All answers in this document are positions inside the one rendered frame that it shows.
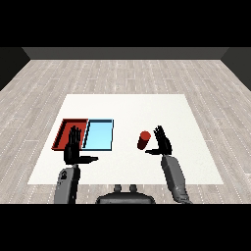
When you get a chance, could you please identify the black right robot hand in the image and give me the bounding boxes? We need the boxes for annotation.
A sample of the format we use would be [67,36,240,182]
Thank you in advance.
[144,125,173,156]

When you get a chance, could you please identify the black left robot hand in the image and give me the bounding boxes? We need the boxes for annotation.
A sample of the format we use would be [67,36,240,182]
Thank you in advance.
[63,125,99,166]

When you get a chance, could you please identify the red shallow open box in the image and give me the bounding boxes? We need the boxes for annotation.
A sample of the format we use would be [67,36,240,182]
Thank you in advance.
[51,118,89,152]

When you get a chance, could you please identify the small red can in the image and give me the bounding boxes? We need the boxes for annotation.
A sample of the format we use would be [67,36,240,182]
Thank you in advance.
[136,130,152,151]

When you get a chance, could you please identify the light blue shallow open box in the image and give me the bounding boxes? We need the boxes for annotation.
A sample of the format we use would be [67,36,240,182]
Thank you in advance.
[80,119,115,152]

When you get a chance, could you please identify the dark grey robot body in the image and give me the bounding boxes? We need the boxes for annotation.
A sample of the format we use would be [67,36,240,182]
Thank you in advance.
[95,184,157,205]

